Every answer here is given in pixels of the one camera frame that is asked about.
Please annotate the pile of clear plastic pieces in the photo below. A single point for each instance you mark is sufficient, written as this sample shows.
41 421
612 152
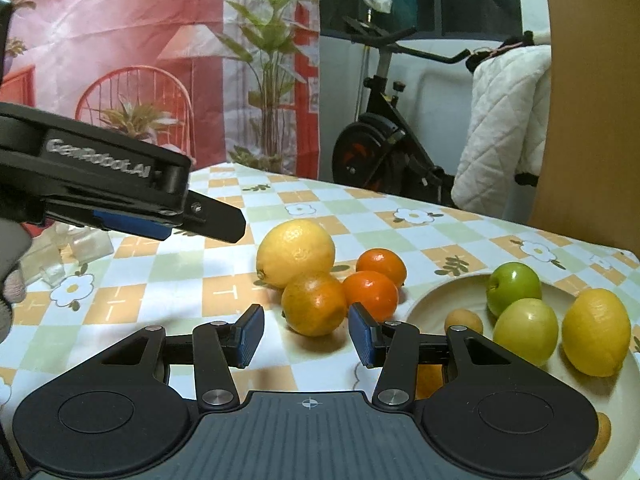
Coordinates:
92 246

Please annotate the small brown round fruit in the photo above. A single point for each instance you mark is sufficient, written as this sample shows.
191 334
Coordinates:
463 320

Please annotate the black garment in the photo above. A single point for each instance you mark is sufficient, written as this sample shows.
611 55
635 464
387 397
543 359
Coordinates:
472 62

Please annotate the printed wall backdrop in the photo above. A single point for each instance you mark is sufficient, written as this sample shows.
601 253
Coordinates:
150 35

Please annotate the small tangerine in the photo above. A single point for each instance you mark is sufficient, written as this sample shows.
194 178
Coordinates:
382 265
371 292

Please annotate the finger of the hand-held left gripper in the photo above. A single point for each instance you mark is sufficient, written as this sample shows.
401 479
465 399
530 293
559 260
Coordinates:
215 217
130 225

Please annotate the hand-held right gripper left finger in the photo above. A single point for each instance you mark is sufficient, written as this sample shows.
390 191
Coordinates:
250 335

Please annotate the greenish brown orange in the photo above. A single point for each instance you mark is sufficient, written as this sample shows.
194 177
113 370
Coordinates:
430 380

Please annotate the white quilted blanket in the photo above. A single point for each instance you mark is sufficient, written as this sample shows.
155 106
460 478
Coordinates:
500 125

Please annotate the bright orange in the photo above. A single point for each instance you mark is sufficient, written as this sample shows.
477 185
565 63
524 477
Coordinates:
314 302

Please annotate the oval yellow lemon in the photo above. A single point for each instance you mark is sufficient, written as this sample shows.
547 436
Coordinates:
595 332

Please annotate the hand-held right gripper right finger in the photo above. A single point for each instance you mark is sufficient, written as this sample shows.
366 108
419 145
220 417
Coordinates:
361 335

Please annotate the black exercise bike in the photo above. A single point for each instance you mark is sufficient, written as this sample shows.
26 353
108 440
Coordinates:
370 145

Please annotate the person's left hand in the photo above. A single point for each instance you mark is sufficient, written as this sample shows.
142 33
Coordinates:
10 260

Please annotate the wooden board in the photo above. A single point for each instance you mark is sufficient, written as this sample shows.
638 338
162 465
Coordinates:
590 110

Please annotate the small yellow round fruit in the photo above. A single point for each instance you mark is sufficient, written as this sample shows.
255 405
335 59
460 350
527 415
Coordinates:
601 435

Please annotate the pale green apple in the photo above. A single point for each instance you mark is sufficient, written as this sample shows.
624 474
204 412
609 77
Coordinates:
525 330

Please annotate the beige plate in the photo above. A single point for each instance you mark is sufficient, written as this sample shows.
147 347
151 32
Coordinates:
550 397

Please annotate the round yellow lemon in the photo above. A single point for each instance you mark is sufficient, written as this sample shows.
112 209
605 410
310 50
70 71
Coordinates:
295 252

